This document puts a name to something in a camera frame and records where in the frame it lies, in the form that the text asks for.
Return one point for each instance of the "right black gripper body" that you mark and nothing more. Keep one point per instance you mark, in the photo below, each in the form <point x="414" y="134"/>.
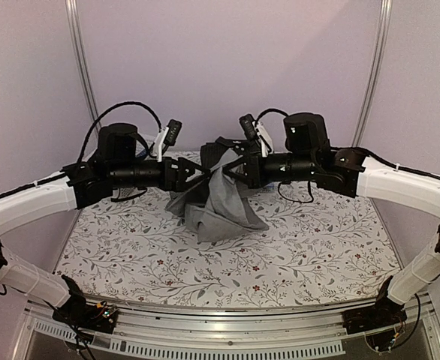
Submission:
<point x="255" y="181"/>

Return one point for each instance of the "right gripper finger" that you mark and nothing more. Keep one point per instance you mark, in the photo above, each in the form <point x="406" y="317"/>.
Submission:
<point x="231" y="162"/>
<point x="237" y="176"/>

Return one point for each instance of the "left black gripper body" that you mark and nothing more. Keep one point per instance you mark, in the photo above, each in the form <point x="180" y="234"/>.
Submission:
<point x="168" y="184"/>

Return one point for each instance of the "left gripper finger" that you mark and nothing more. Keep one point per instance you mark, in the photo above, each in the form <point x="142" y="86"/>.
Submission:
<point x="189" y="167"/>
<point x="186" y="181"/>

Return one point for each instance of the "grey long sleeve shirt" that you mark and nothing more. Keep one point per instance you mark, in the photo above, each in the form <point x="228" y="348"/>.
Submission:
<point x="225" y="214"/>

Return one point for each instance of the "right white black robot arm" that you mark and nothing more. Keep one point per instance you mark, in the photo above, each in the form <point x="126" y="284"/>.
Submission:
<point x="352" y="172"/>

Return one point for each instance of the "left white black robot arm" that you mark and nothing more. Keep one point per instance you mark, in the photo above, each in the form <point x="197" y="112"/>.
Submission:
<point x="122" y="159"/>

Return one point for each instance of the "folded black striped shirt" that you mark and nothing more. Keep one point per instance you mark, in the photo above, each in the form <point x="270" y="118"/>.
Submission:
<point x="211" y="152"/>

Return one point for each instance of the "folded light blue shirt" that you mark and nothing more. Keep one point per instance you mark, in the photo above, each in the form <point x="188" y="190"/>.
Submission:
<point x="267" y="185"/>

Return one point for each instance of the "white plastic laundry basket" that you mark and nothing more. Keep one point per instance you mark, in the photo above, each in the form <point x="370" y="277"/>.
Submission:
<point x="126" y="176"/>

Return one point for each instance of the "floral patterned tablecloth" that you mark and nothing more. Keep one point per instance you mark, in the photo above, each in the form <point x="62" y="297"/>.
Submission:
<point x="319" y="248"/>

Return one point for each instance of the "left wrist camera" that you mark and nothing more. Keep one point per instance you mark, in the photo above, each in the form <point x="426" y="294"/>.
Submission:
<point x="166" y="138"/>

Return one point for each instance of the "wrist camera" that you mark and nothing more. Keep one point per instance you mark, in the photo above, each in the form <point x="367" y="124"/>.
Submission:
<point x="255" y="131"/>
<point x="166" y="138"/>

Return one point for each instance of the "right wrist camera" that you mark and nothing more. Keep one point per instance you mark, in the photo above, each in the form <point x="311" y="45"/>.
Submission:
<point x="255" y="131"/>

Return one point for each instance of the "aluminium front rail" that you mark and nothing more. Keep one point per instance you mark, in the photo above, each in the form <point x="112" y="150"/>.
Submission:
<point x="145" y="331"/>

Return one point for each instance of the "left aluminium frame post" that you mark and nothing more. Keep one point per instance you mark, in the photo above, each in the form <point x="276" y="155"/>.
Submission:
<point x="80" y="56"/>

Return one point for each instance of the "aluminium frame post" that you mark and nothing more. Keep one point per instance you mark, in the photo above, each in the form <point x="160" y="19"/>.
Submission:
<point x="80" y="56"/>
<point x="375" y="70"/>

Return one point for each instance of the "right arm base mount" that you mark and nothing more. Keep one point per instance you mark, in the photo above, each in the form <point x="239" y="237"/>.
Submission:
<point x="384" y="312"/>

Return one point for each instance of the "right aluminium frame post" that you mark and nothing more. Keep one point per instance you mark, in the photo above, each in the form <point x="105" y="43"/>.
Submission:
<point x="375" y="70"/>

